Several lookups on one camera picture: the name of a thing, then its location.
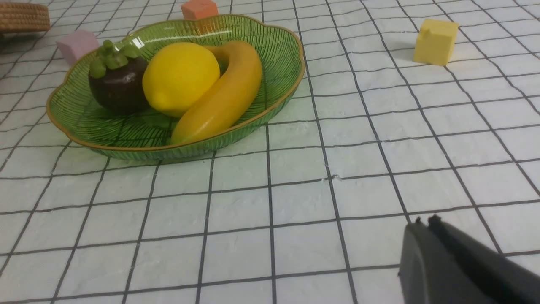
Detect white checkered tablecloth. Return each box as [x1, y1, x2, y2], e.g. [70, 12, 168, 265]
[1, 0, 539, 304]

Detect yellow lemon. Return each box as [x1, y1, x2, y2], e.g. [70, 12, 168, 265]
[142, 42, 221, 117]

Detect green glass leaf plate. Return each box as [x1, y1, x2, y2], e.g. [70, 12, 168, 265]
[46, 14, 305, 161]

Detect yellow banana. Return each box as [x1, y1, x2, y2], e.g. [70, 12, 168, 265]
[170, 41, 262, 146]

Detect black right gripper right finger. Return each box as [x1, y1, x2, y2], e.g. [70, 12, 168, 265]
[428, 215, 539, 304]

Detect woven wicker basket lid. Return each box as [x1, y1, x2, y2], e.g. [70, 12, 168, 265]
[0, 2, 51, 34]

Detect orange foam cube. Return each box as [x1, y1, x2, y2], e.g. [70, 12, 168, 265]
[181, 0, 219, 20]

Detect dark purple mangosteen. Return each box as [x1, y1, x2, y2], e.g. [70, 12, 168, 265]
[88, 40, 150, 115]

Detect yellow foam cube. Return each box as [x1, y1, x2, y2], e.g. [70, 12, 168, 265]
[413, 19, 459, 67]

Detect pink foam cube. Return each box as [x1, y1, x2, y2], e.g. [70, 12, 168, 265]
[56, 30, 100, 67]

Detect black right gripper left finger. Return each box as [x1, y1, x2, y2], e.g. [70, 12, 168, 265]
[398, 217, 498, 304]

